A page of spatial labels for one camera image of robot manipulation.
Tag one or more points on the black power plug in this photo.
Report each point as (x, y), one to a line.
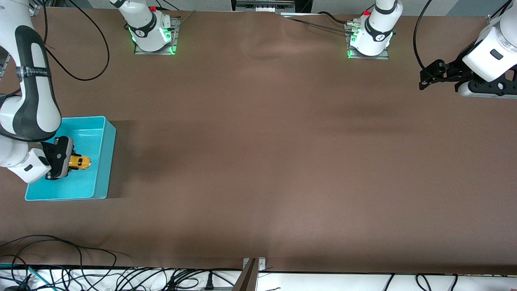
(209, 282)

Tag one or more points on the aluminium frame corner piece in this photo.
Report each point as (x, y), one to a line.
(490, 19)

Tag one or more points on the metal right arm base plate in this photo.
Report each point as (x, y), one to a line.
(174, 36)

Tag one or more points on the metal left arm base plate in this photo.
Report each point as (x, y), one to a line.
(385, 55)

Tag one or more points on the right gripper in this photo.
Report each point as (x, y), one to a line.
(51, 150)

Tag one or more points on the yellow beetle toy car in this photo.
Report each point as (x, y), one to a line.
(83, 162)

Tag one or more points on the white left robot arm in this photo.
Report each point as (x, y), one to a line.
(379, 24)

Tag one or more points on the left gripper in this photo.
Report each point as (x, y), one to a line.
(453, 71)

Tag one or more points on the silver metal bracket plate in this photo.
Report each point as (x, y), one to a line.
(261, 263)

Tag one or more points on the grey power strip box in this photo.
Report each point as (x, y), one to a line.
(264, 5)

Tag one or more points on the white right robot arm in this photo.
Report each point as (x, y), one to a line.
(28, 101)

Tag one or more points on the brown table cover mat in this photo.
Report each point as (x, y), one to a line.
(258, 161)

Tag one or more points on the dark grey post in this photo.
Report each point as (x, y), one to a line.
(247, 279)

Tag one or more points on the teal plastic bin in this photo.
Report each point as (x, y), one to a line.
(89, 182)

